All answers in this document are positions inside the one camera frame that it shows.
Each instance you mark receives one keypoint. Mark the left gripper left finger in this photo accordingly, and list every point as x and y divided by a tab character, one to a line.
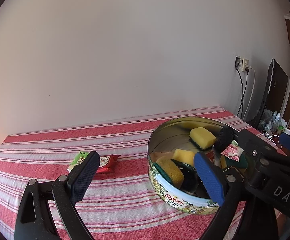
34	219

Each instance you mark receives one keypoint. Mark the beige wall socket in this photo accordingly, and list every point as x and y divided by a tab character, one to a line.
244	64

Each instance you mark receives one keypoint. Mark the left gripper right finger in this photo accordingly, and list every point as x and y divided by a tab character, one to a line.
227	189

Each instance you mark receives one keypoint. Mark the black television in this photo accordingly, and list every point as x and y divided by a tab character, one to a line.
274	93

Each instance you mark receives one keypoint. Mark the green tissue packet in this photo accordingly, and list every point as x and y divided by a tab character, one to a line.
79	158

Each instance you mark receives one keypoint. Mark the yellow green sponge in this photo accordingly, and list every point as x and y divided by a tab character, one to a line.
169	171

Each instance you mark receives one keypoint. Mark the yellow sponge in tin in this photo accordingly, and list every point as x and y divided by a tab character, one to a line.
202	137

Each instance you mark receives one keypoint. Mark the yellow sponge tin centre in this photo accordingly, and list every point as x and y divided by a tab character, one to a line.
184	156

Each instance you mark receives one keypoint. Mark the floral tissue packet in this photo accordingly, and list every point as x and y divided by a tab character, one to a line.
233	151

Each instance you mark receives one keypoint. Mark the round metal cookie tin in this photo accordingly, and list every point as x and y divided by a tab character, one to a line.
164	140

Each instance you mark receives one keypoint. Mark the black glasses box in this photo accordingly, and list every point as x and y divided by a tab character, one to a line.
192	183

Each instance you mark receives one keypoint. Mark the green scouring sponge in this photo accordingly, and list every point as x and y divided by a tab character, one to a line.
241	163

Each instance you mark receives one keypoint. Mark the red tissue packet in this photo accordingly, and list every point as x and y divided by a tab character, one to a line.
107	164

